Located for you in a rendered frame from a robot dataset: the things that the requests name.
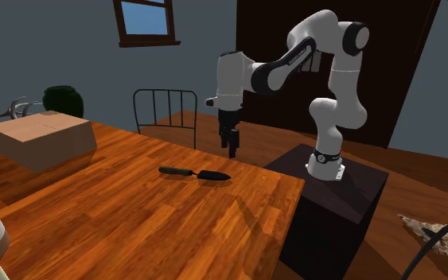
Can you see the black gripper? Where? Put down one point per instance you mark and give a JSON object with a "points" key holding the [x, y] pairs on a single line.
{"points": [[227, 123]]}

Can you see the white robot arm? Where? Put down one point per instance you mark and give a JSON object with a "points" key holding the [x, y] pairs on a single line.
{"points": [[340, 97]]}

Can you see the black garden trowel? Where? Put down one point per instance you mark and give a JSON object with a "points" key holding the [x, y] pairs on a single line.
{"points": [[196, 173]]}

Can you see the black metal chair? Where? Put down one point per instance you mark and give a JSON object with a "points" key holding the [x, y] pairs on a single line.
{"points": [[165, 116]]}

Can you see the dark robot stand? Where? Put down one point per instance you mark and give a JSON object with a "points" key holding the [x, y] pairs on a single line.
{"points": [[336, 217]]}

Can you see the dark framed window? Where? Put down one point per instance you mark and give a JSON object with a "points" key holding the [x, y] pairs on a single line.
{"points": [[145, 21]]}

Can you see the dark green vase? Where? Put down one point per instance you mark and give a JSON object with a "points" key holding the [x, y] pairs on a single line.
{"points": [[63, 101]]}

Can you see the brown cardboard box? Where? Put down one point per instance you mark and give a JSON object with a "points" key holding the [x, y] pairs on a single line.
{"points": [[43, 139]]}

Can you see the grey curved horn ornament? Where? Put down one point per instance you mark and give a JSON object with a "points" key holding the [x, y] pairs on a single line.
{"points": [[16, 108]]}

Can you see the speckled beige rug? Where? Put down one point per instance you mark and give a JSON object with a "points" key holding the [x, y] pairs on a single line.
{"points": [[444, 240]]}

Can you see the black curved chair frame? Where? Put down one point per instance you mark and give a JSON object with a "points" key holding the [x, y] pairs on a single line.
{"points": [[429, 248]]}

